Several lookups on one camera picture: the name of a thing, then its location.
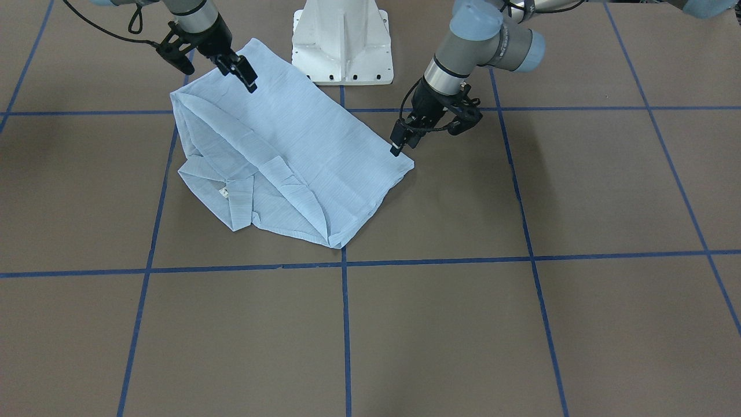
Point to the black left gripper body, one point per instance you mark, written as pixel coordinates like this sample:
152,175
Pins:
426,101

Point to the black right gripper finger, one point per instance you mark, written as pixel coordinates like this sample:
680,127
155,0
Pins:
230,64
246,74

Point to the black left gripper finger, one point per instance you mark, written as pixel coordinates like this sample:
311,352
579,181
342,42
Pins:
399,137

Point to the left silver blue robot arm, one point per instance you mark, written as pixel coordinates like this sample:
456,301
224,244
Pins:
566,70

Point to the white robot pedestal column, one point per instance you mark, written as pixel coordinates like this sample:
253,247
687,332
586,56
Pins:
345,43

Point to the light blue button-up shirt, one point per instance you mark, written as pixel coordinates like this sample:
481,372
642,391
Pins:
285,158

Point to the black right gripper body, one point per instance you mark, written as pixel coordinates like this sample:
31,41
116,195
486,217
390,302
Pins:
204,36

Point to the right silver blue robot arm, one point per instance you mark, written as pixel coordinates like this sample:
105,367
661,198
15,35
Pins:
195,25

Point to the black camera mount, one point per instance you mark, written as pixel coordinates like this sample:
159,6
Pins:
465,109
175,46

